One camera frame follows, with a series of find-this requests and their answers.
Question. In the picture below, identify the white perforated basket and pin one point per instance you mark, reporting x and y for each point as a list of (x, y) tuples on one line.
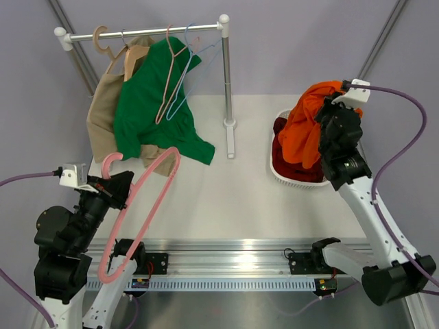
[(289, 182)]

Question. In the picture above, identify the orange t shirt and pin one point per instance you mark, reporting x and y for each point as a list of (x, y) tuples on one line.
[(300, 137)]

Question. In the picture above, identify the white clothes rack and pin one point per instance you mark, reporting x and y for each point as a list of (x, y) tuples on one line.
[(222, 25)]

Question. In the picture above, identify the beige t shirt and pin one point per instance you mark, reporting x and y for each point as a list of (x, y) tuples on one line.
[(101, 115)]

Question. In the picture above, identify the aluminium frame post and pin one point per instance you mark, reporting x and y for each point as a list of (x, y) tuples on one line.
[(382, 38), (75, 50)]

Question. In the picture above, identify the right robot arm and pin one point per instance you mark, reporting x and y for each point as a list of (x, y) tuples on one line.
[(396, 269)]

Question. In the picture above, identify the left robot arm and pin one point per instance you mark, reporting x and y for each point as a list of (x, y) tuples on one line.
[(63, 238)]

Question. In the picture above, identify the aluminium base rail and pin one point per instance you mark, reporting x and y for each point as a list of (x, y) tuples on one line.
[(221, 265)]

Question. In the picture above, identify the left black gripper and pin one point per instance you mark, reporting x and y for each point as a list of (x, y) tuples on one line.
[(116, 186)]

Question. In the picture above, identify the left aluminium frame post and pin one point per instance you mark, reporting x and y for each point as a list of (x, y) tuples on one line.
[(75, 50)]

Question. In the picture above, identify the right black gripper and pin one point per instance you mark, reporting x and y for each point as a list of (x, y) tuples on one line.
[(329, 106)]

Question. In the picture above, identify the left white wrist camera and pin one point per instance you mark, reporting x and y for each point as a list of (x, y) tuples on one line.
[(74, 176)]

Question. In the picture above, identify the green t shirt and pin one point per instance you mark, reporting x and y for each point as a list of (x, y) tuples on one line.
[(140, 118)]

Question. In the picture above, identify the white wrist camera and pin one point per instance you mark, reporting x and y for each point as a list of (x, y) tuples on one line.
[(74, 176), (356, 96)]

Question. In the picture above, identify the dark red cloth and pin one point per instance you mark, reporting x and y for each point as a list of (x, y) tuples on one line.
[(292, 171)]

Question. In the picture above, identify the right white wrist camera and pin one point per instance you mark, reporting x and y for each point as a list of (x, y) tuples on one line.
[(356, 96)]

